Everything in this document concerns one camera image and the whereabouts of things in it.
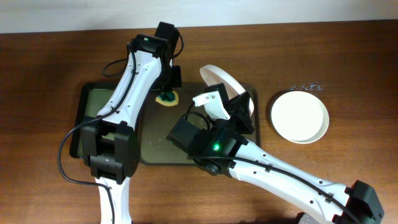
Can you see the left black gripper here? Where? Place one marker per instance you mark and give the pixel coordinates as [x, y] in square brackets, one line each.
[177, 82]

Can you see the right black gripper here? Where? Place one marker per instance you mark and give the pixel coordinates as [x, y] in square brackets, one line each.
[240, 113]

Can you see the green and yellow sponge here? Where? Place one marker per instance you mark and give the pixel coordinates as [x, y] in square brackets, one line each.
[168, 98]

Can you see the pink rimmed white plate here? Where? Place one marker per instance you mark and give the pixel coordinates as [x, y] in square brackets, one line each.
[224, 81]

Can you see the white plate yellow stain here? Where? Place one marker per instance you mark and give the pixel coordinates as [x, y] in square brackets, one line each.
[300, 117]

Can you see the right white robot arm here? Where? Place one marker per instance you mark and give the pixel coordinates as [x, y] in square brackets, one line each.
[223, 149]

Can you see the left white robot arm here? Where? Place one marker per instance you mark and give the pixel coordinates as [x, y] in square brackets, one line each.
[109, 144]

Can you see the large dark brown tray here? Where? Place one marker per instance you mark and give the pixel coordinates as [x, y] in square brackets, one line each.
[157, 121]

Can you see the small green tray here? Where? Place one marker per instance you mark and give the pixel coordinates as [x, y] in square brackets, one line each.
[93, 97]

